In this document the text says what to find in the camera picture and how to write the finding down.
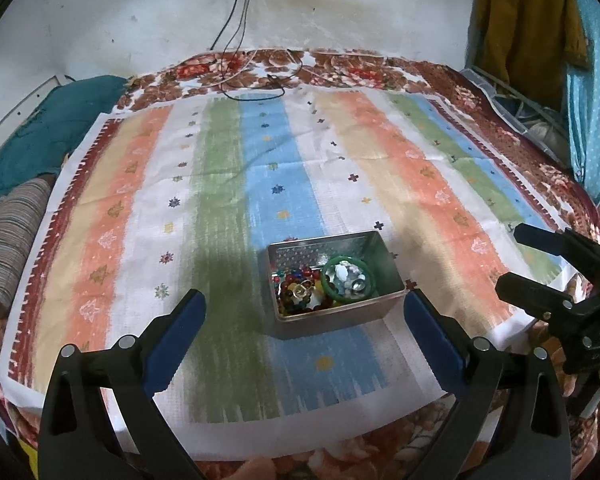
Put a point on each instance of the teal pillow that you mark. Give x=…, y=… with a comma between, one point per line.
x=45, y=135

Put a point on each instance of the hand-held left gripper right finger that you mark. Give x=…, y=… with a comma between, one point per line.
x=430, y=340

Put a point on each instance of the green jade bangle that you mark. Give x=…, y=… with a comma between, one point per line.
x=330, y=291

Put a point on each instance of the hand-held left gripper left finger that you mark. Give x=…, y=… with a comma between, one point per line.
x=180, y=332

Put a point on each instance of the rectangular metal tin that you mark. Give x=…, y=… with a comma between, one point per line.
x=380, y=272

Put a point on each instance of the striped brown pillow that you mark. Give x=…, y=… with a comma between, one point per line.
x=10, y=240

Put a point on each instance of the mustard yellow garment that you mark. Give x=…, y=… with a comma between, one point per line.
x=525, y=15

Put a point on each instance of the brown floral blanket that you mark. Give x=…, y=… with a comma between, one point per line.
x=360, y=72

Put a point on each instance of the striped woven cloth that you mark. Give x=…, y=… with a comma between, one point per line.
x=220, y=200

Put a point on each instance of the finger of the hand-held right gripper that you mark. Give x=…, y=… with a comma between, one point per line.
x=525, y=290
x=545, y=240

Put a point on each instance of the blue dotted printed cloth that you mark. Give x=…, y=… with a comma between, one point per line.
x=597, y=75

